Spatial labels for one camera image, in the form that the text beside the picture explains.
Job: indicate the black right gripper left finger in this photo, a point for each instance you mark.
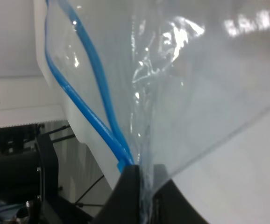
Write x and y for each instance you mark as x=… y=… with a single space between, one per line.
x=122 y=207

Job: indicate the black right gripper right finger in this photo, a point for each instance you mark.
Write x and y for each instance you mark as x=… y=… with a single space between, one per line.
x=169 y=206

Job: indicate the clear blue-zip plastic bag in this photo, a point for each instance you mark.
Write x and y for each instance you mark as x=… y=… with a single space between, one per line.
x=183 y=83

